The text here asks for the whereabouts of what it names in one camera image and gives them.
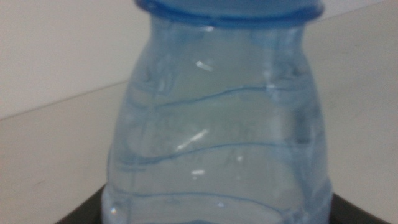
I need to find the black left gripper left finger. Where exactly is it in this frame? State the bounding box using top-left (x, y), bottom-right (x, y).
top-left (55, 185), bottom-right (108, 224)

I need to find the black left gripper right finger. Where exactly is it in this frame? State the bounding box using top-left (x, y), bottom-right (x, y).
top-left (329, 192), bottom-right (392, 224)

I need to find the clear water bottle blue cap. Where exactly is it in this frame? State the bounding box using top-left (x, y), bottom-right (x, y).
top-left (101, 0), bottom-right (333, 224)

